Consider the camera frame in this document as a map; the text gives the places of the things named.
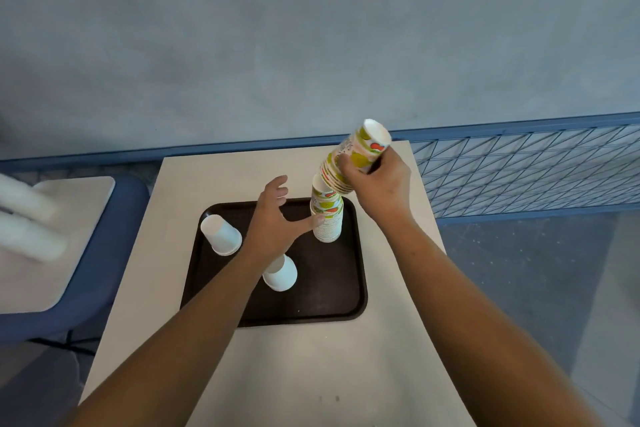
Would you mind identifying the person's left hand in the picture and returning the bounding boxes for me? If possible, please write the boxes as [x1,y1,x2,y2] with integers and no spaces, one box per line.
[243,175,326,268]

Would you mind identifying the person's right hand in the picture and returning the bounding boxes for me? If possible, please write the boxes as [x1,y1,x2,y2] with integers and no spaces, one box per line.
[336,145,414,231]

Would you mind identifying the fruit print cup stack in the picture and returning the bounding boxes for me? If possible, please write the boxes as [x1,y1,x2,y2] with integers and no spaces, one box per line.
[309,173,345,244]
[320,119,393,195]

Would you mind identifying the person's left forearm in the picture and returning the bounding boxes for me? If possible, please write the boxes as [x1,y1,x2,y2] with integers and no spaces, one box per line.
[62,249,287,427]

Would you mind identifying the person's right forearm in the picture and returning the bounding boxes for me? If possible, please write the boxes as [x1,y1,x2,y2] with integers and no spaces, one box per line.
[379,214,607,427]

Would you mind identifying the upright fruit print cup stack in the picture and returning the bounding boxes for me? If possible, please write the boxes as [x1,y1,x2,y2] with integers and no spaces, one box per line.
[309,173,345,244]

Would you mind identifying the white paper cup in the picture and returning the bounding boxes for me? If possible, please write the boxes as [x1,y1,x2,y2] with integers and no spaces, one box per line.
[262,254,299,293]
[200,215,244,257]

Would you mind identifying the dark brown plastic tray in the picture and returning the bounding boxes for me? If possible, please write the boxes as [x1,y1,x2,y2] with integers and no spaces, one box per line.
[180,197,369,328]

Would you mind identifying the blue chair with white seat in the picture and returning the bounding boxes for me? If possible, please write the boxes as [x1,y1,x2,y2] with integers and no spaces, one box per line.
[0,173,151,356]

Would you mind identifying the white tube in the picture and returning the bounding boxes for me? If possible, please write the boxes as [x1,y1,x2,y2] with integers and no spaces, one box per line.
[0,173,60,223]
[0,211,69,263]

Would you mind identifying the blue wire mesh railing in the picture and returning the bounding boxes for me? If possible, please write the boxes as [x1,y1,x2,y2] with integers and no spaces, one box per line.
[0,112,640,227]

